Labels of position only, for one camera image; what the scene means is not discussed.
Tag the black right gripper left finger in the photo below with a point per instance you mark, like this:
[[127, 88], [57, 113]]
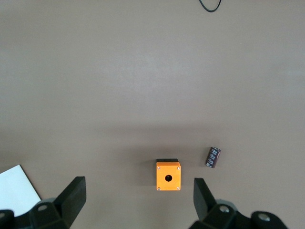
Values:
[[69, 198]]

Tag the white drawer cabinet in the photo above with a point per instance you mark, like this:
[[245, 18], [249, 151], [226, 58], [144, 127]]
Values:
[[16, 188]]

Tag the orange button enclosure box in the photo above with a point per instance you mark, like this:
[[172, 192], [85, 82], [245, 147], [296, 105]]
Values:
[[172, 182]]

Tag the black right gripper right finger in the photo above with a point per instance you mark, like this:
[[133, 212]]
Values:
[[205, 202]]

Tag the dark cylindrical capacitor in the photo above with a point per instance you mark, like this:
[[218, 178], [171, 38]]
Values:
[[212, 158]]

